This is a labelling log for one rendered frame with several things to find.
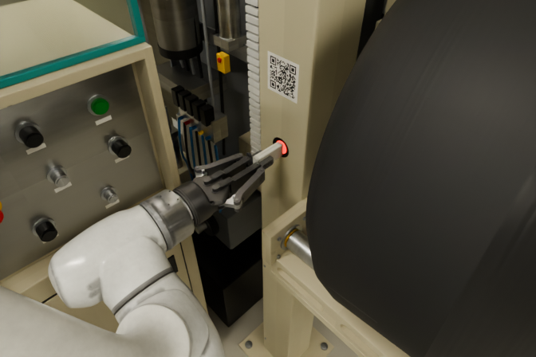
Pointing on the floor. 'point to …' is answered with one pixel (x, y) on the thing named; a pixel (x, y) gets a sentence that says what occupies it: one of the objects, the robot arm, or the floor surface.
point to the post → (321, 109)
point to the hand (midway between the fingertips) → (268, 156)
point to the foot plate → (319, 346)
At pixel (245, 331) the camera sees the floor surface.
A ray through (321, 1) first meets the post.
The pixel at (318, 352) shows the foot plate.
